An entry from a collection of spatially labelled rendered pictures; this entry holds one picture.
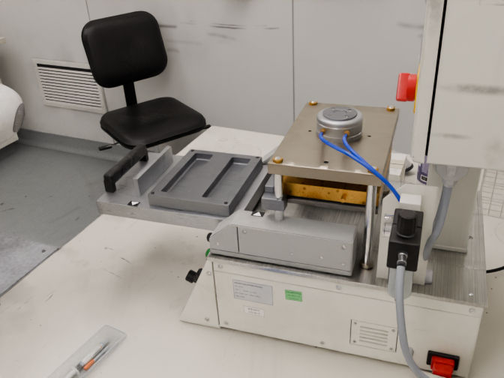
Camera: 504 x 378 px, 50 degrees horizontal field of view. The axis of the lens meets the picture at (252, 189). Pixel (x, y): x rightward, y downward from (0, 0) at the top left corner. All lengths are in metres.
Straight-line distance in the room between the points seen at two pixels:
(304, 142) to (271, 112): 1.88
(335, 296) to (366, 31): 1.74
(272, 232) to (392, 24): 1.71
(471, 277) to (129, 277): 0.71
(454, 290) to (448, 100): 0.32
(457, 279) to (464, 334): 0.09
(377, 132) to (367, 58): 1.59
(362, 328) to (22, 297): 0.72
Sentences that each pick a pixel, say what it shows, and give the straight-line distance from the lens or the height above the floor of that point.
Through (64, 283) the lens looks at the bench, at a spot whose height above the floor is 0.75.
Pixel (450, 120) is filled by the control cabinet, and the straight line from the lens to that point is 0.75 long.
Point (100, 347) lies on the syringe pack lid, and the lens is 1.07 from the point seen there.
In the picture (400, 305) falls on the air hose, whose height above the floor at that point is 1.04.
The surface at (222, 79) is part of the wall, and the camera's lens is 2.85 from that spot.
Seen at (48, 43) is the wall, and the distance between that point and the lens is 3.51.
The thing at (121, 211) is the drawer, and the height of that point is 0.95.
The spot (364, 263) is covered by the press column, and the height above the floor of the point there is 0.94.
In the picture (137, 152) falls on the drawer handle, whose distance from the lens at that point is 1.18.
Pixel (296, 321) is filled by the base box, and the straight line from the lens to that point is 0.99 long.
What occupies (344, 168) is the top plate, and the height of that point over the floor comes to 1.11.
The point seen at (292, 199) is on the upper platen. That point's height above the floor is 1.03.
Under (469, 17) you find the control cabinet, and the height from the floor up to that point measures 1.35.
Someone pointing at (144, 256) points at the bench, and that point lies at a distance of 1.29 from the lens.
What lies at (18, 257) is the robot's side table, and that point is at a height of 0.75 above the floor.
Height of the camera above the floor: 1.51
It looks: 30 degrees down
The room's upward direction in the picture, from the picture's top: 3 degrees counter-clockwise
